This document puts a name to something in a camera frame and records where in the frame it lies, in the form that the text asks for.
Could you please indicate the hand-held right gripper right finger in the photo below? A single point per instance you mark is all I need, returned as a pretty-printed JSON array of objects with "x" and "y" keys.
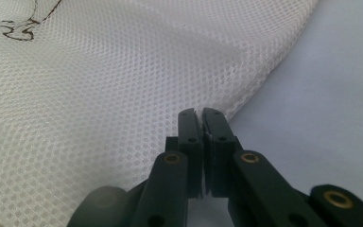
[{"x": 220, "y": 151}]

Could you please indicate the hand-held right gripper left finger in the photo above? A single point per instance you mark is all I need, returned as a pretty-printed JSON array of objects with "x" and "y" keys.
[{"x": 189, "y": 151}]

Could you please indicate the white mesh laundry bag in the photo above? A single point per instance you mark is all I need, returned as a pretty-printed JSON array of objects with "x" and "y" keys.
[{"x": 107, "y": 104}]

